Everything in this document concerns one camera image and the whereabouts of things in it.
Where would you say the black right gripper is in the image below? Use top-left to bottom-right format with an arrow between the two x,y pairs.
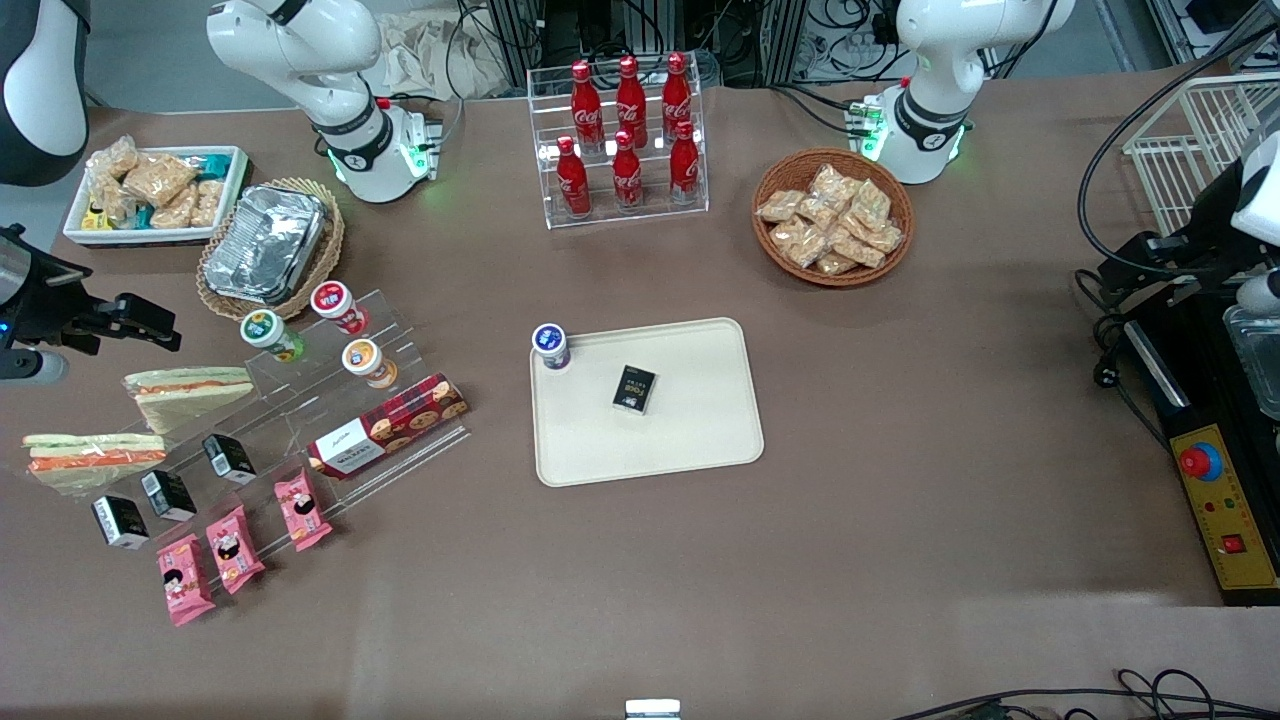
0,225 -> 183,353

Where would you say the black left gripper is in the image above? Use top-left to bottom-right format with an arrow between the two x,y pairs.
1097,160 -> 1263,302

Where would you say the triangle sandwich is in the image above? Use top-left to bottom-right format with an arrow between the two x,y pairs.
122,366 -> 257,435
21,432 -> 169,497

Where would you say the beige plastic tray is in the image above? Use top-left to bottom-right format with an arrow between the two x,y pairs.
529,317 -> 766,489

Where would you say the white rectangular snack bin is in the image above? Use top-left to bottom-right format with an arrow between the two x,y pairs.
62,145 -> 250,248

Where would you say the clear bag brown snack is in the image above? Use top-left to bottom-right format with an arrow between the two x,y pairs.
92,178 -> 137,227
88,135 -> 140,183
150,186 -> 199,230
190,178 -> 227,228
121,152 -> 199,207

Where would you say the green lid cup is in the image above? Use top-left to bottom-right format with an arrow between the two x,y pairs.
239,309 -> 305,364

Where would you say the clear plastic container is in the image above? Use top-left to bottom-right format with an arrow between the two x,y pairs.
1221,304 -> 1280,421

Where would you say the aluminium foil container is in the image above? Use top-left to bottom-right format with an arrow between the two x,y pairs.
204,184 -> 332,305

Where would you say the small black carton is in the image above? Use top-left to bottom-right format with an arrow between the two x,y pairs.
140,469 -> 198,523
612,364 -> 659,415
202,433 -> 258,486
90,495 -> 151,551

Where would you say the clear acrylic stepped stand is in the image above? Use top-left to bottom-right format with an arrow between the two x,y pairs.
63,289 -> 473,563

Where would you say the red lid cup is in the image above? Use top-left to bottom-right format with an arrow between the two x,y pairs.
309,280 -> 370,337

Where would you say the flat wicker basket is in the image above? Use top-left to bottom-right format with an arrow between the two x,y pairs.
196,177 -> 346,322

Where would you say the orange lid cup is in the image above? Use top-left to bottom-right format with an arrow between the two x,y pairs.
341,338 -> 399,390

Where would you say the pink snack packet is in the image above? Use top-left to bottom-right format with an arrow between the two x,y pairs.
156,533 -> 217,628
206,504 -> 267,596
273,467 -> 334,553

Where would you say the black yellow control box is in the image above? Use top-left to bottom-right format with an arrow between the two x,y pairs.
1120,300 -> 1280,608

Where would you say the red plaid cookie box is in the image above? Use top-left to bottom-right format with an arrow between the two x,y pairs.
306,373 -> 470,481

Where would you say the round brown wicker basket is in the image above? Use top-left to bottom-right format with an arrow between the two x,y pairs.
751,147 -> 917,289

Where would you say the beige crumpled cloth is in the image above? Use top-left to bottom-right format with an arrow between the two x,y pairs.
362,12 -> 513,101

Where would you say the blue lid yogurt cup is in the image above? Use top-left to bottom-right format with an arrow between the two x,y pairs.
531,322 -> 572,372

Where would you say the red cola bottle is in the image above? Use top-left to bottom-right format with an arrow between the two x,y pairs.
611,129 -> 644,212
615,55 -> 649,151
571,60 -> 605,153
661,51 -> 694,131
668,119 -> 702,206
555,135 -> 592,218

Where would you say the clear acrylic bottle rack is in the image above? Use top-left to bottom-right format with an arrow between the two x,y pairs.
526,55 -> 710,232

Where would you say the thick black cable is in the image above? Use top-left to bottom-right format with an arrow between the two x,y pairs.
1076,20 -> 1280,281

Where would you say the white wire basket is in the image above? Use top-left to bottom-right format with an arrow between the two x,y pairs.
1121,71 -> 1280,237

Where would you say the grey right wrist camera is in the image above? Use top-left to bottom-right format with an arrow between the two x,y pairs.
0,348 -> 69,387

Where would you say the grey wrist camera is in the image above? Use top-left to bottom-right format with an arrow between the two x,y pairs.
1238,270 -> 1280,314
0,348 -> 69,387

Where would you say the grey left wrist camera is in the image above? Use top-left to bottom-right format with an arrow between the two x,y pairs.
1238,270 -> 1280,314

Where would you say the black cable with plug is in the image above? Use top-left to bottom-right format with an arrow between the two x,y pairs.
1073,268 -> 1176,448

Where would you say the black cable bundle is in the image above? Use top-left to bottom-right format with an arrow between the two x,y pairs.
888,668 -> 1280,720

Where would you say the aluminium frame rack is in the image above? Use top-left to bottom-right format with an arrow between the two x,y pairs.
485,0 -> 901,86

